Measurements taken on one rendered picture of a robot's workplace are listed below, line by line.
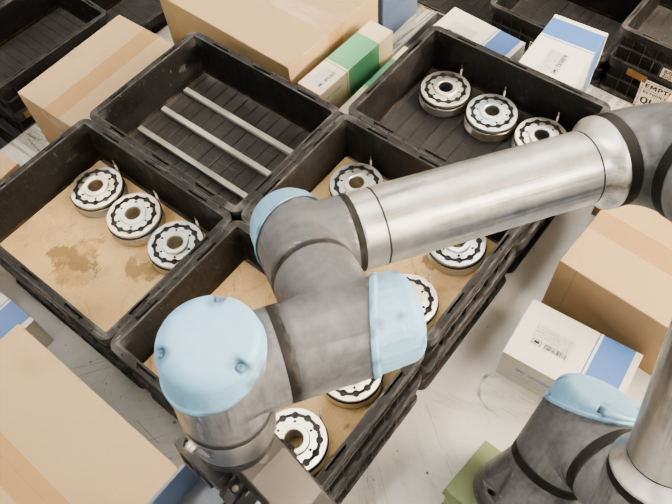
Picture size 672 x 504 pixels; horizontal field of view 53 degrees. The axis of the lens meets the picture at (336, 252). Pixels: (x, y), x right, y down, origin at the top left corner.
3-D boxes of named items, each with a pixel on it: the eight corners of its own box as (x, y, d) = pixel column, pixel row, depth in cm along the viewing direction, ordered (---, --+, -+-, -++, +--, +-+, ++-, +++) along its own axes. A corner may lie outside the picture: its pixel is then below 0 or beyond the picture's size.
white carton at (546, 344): (626, 375, 121) (643, 355, 114) (600, 430, 116) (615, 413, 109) (524, 320, 128) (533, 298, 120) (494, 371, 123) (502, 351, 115)
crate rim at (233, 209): (344, 119, 130) (343, 110, 128) (238, 223, 118) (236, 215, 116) (196, 37, 144) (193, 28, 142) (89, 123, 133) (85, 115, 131)
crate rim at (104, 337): (238, 223, 118) (236, 216, 116) (109, 350, 107) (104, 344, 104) (89, 123, 133) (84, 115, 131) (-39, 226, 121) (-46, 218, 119)
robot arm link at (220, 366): (290, 366, 43) (157, 408, 42) (296, 430, 52) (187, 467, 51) (256, 270, 48) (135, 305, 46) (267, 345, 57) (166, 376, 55)
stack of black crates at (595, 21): (621, 84, 234) (655, 1, 205) (577, 137, 222) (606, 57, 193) (520, 37, 249) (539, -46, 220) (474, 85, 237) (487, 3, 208)
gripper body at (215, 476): (238, 412, 70) (224, 359, 61) (298, 467, 67) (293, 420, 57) (182, 467, 67) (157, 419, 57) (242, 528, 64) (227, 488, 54)
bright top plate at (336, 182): (393, 177, 128) (393, 175, 127) (366, 215, 124) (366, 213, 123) (347, 157, 131) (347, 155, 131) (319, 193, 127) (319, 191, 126)
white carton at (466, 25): (518, 72, 162) (525, 42, 154) (489, 101, 157) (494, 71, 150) (451, 36, 170) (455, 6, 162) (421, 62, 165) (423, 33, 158)
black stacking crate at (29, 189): (246, 253, 126) (235, 218, 117) (128, 372, 115) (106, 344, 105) (106, 156, 141) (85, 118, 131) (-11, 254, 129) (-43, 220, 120)
